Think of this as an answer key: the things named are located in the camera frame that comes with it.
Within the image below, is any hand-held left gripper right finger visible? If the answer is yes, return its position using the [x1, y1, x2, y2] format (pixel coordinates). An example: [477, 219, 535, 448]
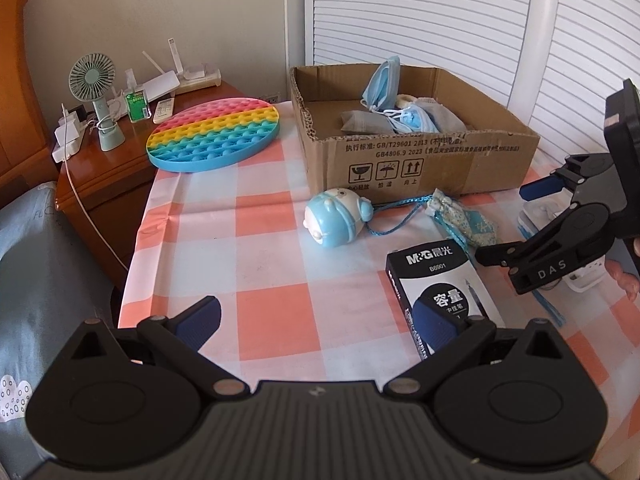
[384, 310, 571, 402]

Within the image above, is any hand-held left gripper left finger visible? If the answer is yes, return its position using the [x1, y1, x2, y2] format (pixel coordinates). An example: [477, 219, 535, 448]
[65, 296, 250, 401]

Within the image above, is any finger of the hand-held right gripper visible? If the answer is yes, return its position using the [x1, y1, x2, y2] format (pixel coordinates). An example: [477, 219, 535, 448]
[520, 154, 608, 201]
[475, 205, 581, 295]

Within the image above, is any cardboard box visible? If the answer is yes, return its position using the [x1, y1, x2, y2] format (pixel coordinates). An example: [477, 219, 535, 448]
[289, 62, 542, 206]

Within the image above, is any blue face mask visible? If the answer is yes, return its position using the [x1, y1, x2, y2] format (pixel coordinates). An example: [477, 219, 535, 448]
[372, 105, 436, 135]
[361, 56, 402, 113]

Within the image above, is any person's right hand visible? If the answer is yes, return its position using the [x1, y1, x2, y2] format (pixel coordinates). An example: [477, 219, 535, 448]
[606, 237, 640, 302]

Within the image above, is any white plastic device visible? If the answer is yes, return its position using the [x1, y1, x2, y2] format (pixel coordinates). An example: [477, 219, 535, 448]
[517, 197, 617, 293]

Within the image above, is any black and white pen box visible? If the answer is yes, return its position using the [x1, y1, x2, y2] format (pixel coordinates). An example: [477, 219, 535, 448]
[385, 247, 506, 361]

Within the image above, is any blue floral pouch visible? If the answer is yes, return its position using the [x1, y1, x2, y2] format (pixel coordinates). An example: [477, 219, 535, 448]
[427, 189, 501, 251]

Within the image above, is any orange checked tablecloth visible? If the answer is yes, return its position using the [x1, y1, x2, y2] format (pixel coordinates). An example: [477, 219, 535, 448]
[117, 97, 640, 441]

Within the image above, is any white pole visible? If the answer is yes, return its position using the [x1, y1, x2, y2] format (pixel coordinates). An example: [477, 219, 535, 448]
[507, 0, 563, 126]

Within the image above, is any blue round toy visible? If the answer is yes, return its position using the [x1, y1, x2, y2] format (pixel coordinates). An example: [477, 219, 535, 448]
[304, 187, 373, 250]

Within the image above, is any blue grey bedding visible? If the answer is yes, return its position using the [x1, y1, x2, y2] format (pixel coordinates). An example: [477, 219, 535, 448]
[0, 180, 126, 461]

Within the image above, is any wooden nightstand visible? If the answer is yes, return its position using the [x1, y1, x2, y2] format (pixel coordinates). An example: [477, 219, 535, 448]
[54, 79, 246, 291]

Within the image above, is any rainbow pop-it toy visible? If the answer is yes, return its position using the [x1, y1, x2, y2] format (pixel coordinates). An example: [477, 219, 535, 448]
[146, 100, 281, 173]

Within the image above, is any white louvered door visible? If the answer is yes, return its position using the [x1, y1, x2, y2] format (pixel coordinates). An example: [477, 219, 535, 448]
[305, 0, 640, 161]

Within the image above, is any white remote control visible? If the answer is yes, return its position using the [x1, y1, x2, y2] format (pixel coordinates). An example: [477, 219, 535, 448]
[152, 99, 176, 125]

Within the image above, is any white power strip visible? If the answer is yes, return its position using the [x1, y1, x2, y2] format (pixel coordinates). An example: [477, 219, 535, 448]
[52, 102, 93, 163]

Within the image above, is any hand sanitizer bottle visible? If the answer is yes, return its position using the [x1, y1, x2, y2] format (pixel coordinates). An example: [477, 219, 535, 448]
[122, 67, 152, 123]

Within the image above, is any cream tray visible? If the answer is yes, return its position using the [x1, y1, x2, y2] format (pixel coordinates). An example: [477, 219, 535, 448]
[175, 71, 222, 93]

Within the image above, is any white router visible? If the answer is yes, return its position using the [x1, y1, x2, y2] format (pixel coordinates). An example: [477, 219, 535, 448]
[141, 37, 208, 97]

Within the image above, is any green desk fan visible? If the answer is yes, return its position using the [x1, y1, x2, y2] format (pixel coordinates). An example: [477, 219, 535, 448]
[69, 55, 126, 152]

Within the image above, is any wooden headboard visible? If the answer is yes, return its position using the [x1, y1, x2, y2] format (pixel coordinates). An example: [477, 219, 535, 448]
[0, 0, 58, 206]

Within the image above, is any blue ribbon strap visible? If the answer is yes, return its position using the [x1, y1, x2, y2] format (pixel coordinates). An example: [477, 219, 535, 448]
[530, 287, 567, 328]

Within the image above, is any blue lanyard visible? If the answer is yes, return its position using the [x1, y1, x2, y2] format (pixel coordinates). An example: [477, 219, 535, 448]
[365, 192, 436, 238]

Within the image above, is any white cable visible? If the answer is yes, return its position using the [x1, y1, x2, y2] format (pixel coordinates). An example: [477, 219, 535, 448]
[60, 105, 130, 275]

